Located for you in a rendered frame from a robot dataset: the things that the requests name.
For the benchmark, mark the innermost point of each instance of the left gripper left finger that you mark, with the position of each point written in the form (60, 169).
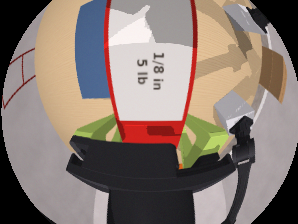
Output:
(98, 129)

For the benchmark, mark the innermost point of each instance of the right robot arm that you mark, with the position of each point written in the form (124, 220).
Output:
(259, 18)

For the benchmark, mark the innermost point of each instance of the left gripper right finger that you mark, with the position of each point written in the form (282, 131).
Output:
(209, 139)

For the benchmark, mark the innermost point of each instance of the white box with red edges labelled e6013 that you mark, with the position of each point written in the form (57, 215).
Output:
(150, 49)

